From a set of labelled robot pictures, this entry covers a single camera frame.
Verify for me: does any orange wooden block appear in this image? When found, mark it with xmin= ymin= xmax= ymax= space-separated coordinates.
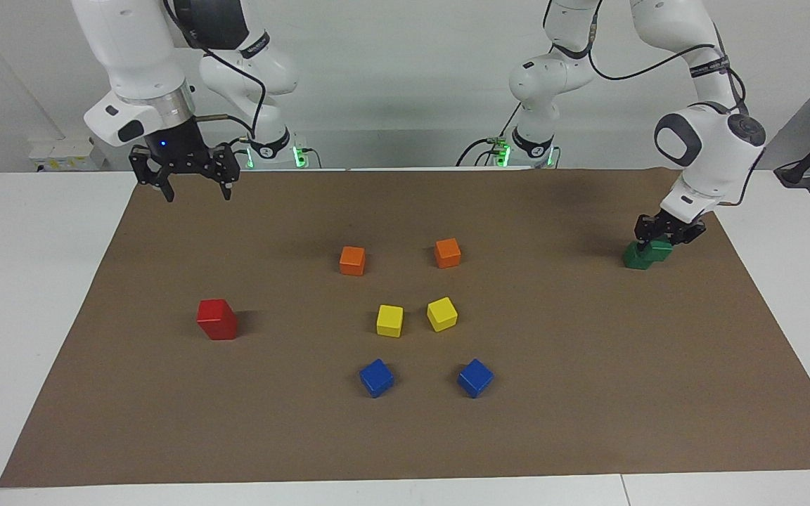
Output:
xmin=339 ymin=245 xmax=366 ymax=277
xmin=435 ymin=238 xmax=462 ymax=269

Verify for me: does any white wall socket box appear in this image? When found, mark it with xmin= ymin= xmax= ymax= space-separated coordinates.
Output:
xmin=29 ymin=137 xmax=105 ymax=171

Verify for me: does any black base cable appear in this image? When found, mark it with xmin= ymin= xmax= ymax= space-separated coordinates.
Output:
xmin=456 ymin=105 xmax=522 ymax=167

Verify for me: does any yellow wooden block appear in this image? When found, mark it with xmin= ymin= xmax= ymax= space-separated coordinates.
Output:
xmin=426 ymin=297 xmax=459 ymax=333
xmin=376 ymin=304 xmax=404 ymax=338

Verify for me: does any brown table mat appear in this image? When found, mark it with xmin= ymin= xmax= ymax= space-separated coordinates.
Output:
xmin=0 ymin=169 xmax=810 ymax=488

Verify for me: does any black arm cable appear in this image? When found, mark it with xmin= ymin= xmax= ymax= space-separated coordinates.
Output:
xmin=162 ymin=0 xmax=266 ymax=141
xmin=586 ymin=0 xmax=747 ymax=113

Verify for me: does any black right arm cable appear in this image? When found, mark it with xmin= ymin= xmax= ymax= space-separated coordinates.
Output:
xmin=162 ymin=0 xmax=266 ymax=141

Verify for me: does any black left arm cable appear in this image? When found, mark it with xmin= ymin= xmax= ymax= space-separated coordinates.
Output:
xmin=586 ymin=0 xmax=747 ymax=113

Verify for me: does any blue wooden block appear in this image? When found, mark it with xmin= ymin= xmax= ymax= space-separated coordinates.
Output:
xmin=359 ymin=358 xmax=395 ymax=399
xmin=457 ymin=358 xmax=494 ymax=399

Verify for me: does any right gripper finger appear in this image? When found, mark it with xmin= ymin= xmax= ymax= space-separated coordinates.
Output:
xmin=214 ymin=143 xmax=241 ymax=201
xmin=129 ymin=148 xmax=175 ymax=203

